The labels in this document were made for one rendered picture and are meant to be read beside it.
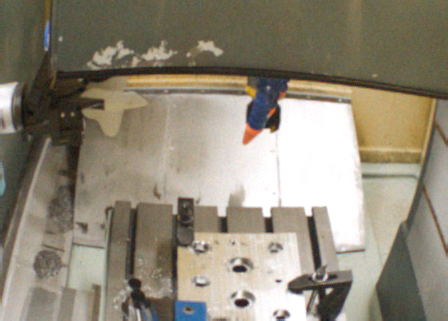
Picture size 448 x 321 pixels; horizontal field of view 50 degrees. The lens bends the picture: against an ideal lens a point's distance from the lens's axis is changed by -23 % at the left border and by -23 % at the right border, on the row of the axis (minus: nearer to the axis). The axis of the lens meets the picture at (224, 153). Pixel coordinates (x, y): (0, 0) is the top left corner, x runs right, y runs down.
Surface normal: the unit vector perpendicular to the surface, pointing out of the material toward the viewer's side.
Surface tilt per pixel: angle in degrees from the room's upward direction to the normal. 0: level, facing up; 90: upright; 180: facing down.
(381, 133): 90
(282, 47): 90
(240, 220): 0
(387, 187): 0
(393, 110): 90
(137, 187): 24
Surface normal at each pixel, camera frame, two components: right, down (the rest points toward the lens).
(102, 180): 0.06, -0.53
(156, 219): 0.06, -0.83
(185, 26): 0.03, 0.55
